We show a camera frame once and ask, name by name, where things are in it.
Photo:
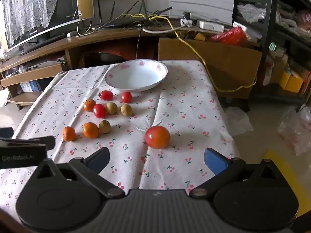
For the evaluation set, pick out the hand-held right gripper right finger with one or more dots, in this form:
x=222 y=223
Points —
x=215 y=161

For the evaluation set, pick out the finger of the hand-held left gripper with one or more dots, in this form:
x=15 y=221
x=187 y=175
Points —
x=36 y=142

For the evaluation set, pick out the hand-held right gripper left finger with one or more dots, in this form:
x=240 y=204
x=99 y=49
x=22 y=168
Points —
x=100 y=160

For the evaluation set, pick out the small orange tangerine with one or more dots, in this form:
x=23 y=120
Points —
x=69 y=133
x=89 y=105
x=91 y=130

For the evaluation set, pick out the red cherry tomato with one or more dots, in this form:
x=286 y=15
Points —
x=126 y=97
x=99 y=110

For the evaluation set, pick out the large red tomato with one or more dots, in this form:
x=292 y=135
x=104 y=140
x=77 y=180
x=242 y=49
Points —
x=157 y=137

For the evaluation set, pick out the white floral bowl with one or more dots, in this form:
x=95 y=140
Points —
x=136 y=77

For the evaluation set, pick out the crumpled white paper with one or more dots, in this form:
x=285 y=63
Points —
x=239 y=121

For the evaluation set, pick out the beige round potato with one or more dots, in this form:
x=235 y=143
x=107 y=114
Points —
x=111 y=108

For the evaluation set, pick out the blue white box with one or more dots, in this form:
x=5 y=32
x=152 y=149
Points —
x=30 y=86

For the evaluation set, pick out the cherry print tablecloth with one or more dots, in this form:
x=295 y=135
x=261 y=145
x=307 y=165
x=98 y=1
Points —
x=182 y=106

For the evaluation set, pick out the yellow sheet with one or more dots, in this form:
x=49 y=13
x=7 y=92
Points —
x=279 y=156

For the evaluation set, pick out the cherry tomato with stem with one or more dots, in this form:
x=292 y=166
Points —
x=106 y=95

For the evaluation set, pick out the clear plastic bag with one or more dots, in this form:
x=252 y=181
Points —
x=296 y=131

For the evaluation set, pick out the brown cardboard box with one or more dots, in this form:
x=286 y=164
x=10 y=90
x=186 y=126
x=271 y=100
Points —
x=230 y=60

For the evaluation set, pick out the yellow boxes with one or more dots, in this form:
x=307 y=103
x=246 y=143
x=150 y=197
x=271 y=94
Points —
x=291 y=82

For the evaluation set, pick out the small white device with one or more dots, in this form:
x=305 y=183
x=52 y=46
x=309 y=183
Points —
x=70 y=34

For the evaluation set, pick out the wooden television cabinet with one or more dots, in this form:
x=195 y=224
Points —
x=97 y=37

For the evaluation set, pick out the red plastic bag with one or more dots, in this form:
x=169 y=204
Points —
x=230 y=37

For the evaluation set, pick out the white power strip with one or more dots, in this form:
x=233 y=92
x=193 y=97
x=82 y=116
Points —
x=210 y=25

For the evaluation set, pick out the white lace cloth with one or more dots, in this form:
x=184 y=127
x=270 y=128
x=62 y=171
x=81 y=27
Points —
x=29 y=4

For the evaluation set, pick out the black router with antennas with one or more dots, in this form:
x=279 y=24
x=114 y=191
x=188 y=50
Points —
x=121 y=22

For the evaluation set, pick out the white power adapter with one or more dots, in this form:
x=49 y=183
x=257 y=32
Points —
x=187 y=20

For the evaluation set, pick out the black television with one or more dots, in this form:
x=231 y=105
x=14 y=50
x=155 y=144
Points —
x=66 y=2

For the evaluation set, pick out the black shelf rack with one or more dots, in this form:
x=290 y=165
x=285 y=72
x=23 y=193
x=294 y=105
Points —
x=272 y=29

